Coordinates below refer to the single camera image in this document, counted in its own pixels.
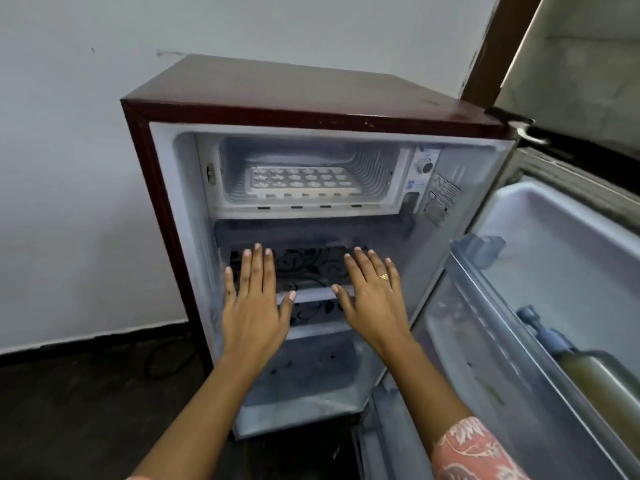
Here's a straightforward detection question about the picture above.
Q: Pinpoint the person's right hand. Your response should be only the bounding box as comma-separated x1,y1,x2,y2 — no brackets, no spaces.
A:
331,247,416,353

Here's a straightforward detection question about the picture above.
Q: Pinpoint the person's left hand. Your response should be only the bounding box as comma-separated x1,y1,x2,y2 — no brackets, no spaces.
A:
221,243,297,365

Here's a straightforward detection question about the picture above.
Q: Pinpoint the white ice tray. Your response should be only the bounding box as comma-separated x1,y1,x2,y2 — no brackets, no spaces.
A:
243,165,362,201

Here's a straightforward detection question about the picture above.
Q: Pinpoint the maroon Haier fridge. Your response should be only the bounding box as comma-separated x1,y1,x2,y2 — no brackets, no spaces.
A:
119,53,640,480

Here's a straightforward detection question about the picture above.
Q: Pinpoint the person's left forearm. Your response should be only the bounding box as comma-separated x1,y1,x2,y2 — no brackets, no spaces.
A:
127,349,273,480

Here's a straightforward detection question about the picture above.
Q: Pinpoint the floral glass fridge shelf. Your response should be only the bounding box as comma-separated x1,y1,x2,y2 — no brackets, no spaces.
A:
285,297,353,341
227,243,369,305

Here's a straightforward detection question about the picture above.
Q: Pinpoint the clear crisper drawer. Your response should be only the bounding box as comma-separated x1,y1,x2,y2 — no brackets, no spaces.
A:
239,328,373,408

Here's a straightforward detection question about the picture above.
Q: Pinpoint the pink floral sleeve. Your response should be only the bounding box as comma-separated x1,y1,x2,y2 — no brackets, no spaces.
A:
431,416,531,480

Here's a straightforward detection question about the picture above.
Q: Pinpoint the bottle of greenish liquid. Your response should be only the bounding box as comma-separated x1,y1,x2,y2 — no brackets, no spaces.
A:
516,304,640,443

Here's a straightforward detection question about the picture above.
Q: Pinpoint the black cable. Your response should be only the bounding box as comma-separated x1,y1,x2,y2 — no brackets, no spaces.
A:
143,333,199,381

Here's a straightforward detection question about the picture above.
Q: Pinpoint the brown wooden door frame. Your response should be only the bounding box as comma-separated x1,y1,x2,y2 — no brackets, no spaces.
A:
459,0,546,108

